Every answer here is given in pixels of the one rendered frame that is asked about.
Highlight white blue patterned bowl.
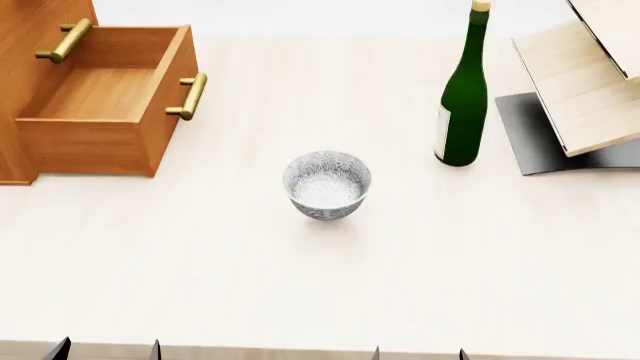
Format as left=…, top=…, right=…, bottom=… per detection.
left=281, top=150, right=373, bottom=223

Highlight open wooden drawer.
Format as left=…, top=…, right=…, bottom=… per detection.
left=14, top=24, right=201, bottom=179

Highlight wooden cabinet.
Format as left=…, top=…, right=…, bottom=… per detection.
left=0, top=0, right=100, bottom=187

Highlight green wine bottle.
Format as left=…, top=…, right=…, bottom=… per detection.
left=433, top=0, right=493, bottom=168

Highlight wooden rack with black base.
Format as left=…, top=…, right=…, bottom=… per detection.
left=494, top=0, right=640, bottom=177

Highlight brass drawer handle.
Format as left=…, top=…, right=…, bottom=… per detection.
left=34, top=17, right=94, bottom=65
left=165, top=72, right=209, bottom=122

